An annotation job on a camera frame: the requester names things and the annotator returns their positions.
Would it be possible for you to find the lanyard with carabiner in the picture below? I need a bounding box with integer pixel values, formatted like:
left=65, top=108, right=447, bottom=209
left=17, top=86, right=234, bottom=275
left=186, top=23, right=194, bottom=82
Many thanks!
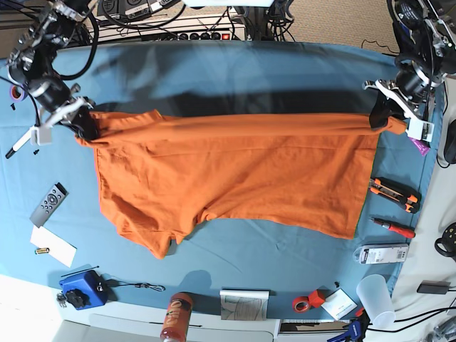
left=105, top=279, right=167, bottom=293

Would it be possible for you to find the packaged bit set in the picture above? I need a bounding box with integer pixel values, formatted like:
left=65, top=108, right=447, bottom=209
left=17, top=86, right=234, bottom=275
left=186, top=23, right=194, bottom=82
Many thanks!
left=353, top=243, right=409, bottom=265

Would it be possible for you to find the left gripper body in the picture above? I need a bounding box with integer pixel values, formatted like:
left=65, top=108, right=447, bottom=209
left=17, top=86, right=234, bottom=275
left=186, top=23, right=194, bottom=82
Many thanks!
left=363, top=67, right=435, bottom=121

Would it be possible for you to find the red plastic block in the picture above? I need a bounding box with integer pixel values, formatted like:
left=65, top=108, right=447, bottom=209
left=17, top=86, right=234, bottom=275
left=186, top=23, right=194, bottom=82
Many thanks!
left=309, top=290, right=326, bottom=308

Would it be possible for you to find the white paper card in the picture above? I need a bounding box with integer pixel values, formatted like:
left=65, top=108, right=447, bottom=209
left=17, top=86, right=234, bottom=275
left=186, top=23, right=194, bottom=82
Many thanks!
left=30, top=226, right=77, bottom=267

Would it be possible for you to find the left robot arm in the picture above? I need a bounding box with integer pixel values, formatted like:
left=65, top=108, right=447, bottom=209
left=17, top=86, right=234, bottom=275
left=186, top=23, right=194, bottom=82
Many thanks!
left=363, top=1, right=455, bottom=129

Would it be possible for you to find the translucent plastic cup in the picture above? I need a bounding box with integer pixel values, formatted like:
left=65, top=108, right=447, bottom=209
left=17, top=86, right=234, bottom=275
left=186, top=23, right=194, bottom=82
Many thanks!
left=356, top=274, right=396, bottom=329

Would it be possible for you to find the orange black utility knife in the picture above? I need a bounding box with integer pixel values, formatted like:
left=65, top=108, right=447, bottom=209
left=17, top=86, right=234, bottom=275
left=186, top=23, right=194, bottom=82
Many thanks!
left=368, top=177, right=421, bottom=214

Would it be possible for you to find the black power strip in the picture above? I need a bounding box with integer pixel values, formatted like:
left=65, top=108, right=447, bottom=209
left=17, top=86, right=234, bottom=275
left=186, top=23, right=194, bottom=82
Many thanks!
left=172, top=28, right=246, bottom=41

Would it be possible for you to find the blue box with knob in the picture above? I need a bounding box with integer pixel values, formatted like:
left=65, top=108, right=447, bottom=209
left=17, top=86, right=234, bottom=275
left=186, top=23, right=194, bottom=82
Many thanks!
left=59, top=270, right=108, bottom=311

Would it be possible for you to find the blue table cloth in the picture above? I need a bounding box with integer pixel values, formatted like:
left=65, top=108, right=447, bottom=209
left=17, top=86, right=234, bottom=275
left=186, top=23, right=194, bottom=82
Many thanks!
left=1, top=41, right=418, bottom=318

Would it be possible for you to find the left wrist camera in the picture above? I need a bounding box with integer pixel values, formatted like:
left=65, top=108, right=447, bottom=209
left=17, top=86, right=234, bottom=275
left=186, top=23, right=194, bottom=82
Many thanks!
left=405, top=119, right=435, bottom=143

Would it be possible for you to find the purple tape roll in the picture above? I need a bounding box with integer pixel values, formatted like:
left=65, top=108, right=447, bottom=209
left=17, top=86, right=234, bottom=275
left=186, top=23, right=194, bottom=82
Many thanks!
left=9, top=85, right=28, bottom=103

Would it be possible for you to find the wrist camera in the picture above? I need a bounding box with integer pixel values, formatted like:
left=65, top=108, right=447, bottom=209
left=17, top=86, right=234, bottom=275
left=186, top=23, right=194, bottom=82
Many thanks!
left=30, top=126, right=52, bottom=146
left=405, top=119, right=435, bottom=143

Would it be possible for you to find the black white marker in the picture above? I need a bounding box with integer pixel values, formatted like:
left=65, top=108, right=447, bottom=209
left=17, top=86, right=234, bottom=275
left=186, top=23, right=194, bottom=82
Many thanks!
left=5, top=129, right=31, bottom=159

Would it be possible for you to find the orange t-shirt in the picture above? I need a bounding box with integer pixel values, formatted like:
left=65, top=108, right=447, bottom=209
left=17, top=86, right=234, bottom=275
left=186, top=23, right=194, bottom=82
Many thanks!
left=78, top=110, right=405, bottom=259

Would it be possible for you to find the grey remote control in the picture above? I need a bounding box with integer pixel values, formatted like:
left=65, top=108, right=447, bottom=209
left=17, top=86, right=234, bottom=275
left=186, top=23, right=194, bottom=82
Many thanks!
left=30, top=182, right=68, bottom=227

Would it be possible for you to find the orange drink bottle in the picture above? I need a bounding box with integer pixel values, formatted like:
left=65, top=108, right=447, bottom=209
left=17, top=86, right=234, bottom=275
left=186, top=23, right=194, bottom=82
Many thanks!
left=160, top=292, right=193, bottom=342

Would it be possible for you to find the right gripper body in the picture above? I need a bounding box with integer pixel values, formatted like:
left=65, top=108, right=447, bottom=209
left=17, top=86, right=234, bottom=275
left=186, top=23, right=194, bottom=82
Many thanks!
left=28, top=80, right=95, bottom=128

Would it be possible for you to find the black zip tie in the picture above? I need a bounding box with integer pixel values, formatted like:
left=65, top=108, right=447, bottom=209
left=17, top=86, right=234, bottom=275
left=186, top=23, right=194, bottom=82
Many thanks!
left=61, top=265, right=99, bottom=278

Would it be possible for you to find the purple glue tube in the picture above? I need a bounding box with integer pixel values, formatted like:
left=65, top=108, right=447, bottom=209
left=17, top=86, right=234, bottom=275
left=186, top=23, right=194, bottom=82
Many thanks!
left=410, top=138, right=430, bottom=156

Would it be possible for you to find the white paper leaflet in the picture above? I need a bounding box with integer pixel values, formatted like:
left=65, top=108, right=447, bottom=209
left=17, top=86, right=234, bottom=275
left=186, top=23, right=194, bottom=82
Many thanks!
left=321, top=289, right=357, bottom=321

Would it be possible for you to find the blue bar clamp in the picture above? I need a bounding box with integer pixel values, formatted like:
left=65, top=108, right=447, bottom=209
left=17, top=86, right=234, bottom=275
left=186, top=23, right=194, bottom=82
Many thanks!
left=327, top=307, right=371, bottom=342

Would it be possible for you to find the red tape roll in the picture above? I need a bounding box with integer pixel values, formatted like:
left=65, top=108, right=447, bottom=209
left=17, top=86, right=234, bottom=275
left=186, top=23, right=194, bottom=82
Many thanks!
left=292, top=296, right=312, bottom=314

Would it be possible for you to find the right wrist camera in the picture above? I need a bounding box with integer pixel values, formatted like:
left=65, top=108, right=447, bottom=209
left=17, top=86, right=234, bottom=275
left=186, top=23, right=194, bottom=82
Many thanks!
left=30, top=126, right=52, bottom=146

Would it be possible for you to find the gold AA battery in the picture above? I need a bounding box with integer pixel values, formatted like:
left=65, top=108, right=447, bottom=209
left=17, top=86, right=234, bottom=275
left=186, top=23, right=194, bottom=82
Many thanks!
left=35, top=248, right=50, bottom=255

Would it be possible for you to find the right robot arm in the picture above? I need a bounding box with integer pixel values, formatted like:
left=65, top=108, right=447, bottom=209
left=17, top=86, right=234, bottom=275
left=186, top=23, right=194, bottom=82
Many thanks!
left=7, top=1, right=99, bottom=141

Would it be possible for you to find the grey notebook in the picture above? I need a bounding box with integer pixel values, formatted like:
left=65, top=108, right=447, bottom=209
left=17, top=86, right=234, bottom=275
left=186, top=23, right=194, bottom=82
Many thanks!
left=219, top=289, right=269, bottom=321

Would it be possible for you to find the red screwdriver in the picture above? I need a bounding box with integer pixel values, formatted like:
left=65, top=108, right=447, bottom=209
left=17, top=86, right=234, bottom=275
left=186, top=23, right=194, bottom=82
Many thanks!
left=370, top=217, right=416, bottom=239

